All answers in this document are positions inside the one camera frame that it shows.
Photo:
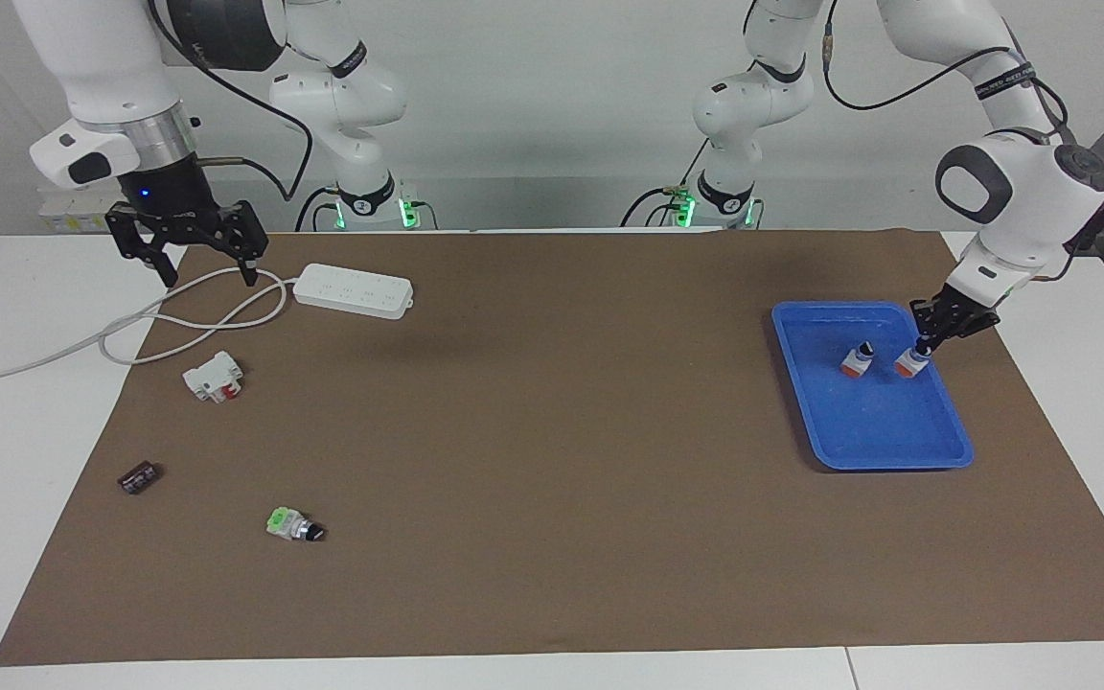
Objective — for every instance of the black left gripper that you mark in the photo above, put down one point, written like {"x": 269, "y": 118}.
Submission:
{"x": 969, "y": 311}

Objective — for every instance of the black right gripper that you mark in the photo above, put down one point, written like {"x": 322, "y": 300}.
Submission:
{"x": 169, "y": 196}

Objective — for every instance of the orange base rotary switch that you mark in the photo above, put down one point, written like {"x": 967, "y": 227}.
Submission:
{"x": 911, "y": 364}

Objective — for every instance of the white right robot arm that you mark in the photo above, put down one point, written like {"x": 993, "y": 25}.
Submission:
{"x": 102, "y": 57}

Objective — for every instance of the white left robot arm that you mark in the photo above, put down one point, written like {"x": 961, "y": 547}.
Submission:
{"x": 1022, "y": 182}

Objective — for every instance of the blue plastic tray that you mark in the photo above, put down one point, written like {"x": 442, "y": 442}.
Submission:
{"x": 897, "y": 422}

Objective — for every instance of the white circuit breaker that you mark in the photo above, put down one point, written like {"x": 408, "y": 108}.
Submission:
{"x": 212, "y": 377}

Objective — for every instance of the white power strip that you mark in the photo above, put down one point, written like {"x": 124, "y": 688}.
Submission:
{"x": 353, "y": 289}

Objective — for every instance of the small dark capacitor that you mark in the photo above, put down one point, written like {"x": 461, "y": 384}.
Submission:
{"x": 139, "y": 477}

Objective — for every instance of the brown table mat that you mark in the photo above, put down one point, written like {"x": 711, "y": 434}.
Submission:
{"x": 562, "y": 537}

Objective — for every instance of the red base rotary switch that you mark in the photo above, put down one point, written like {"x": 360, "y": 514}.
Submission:
{"x": 857, "y": 362}

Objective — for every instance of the white wall socket box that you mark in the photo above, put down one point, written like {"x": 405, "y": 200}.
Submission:
{"x": 82, "y": 216}

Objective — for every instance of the green base rotary switch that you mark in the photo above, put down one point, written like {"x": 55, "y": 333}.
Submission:
{"x": 288, "y": 523}

